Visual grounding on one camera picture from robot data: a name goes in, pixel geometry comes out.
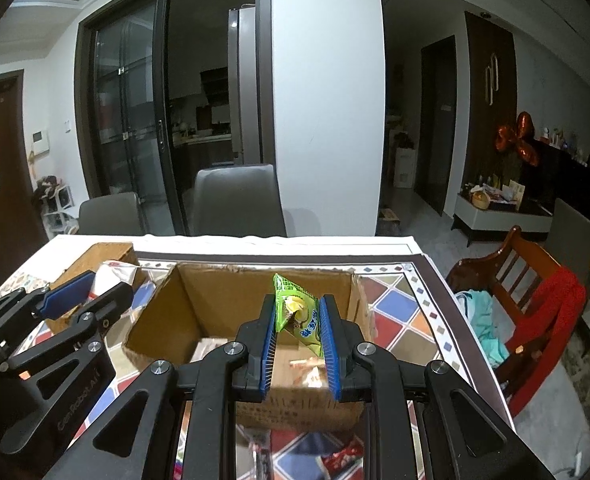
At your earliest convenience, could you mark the small red snack packet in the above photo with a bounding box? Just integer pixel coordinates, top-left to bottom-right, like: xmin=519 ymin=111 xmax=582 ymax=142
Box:
xmin=317 ymin=438 xmax=363 ymax=480

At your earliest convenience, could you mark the white biscuit packet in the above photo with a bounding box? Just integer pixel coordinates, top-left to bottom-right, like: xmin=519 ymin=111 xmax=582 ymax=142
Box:
xmin=88 ymin=260 xmax=138 ymax=300

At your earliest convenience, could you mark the woven wicker basket box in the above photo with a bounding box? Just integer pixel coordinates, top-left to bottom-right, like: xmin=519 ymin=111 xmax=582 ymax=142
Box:
xmin=43 ymin=243 xmax=145 ymax=335

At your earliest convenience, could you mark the red wooden chair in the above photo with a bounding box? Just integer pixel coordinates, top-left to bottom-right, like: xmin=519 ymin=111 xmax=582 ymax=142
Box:
xmin=447 ymin=226 xmax=561 ymax=403

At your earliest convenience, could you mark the grey dining chair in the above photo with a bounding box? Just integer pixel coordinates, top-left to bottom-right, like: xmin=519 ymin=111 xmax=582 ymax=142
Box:
xmin=78 ymin=192 xmax=146 ymax=236
xmin=191 ymin=165 xmax=286 ymax=237

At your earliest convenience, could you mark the brown cardboard box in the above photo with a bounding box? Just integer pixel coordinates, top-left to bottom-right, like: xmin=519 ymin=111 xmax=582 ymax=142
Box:
xmin=124 ymin=262 xmax=374 ymax=431

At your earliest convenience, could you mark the teal cloth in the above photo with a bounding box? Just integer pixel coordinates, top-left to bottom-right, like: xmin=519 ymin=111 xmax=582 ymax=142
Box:
xmin=455 ymin=289 xmax=509 ymax=368

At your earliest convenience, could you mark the black glass sliding door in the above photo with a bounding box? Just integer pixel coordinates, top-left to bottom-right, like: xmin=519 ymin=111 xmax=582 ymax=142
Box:
xmin=73 ymin=0 xmax=187 ymax=236

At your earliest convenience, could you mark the tan bread snack bag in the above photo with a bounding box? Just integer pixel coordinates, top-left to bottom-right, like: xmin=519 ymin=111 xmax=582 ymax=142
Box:
xmin=271 ymin=344 xmax=327 ymax=389

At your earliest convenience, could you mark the grey dining chair left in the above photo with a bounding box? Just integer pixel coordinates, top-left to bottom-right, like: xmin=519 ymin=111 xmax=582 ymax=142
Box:
xmin=78 ymin=192 xmax=146 ymax=236

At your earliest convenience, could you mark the grey dining chair back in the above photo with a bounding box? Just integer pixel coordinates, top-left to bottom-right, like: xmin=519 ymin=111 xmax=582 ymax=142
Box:
xmin=191 ymin=165 xmax=286 ymax=237

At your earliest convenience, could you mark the red foil balloon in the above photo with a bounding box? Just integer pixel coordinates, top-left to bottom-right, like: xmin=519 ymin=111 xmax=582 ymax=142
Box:
xmin=495 ymin=112 xmax=538 ymax=167

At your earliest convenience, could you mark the white low cabinet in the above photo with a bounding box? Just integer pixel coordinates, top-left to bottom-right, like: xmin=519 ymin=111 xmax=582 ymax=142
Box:
xmin=452 ymin=193 xmax=552 ymax=245

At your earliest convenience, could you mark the red cloth on chair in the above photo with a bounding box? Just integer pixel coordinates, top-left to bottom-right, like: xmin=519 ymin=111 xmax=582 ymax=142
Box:
xmin=504 ymin=266 xmax=587 ymax=416

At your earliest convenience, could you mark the white shoe rack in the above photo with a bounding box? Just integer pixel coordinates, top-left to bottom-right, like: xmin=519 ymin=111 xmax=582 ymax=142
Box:
xmin=31 ymin=176 xmax=79 ymax=238

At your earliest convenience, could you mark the colourful checkered table mat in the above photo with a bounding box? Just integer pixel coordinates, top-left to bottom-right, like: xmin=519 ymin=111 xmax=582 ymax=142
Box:
xmin=48 ymin=264 xmax=530 ymax=479

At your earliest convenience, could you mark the green candy packet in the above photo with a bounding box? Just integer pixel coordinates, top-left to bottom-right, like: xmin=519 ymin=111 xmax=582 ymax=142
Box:
xmin=273 ymin=273 xmax=323 ymax=358

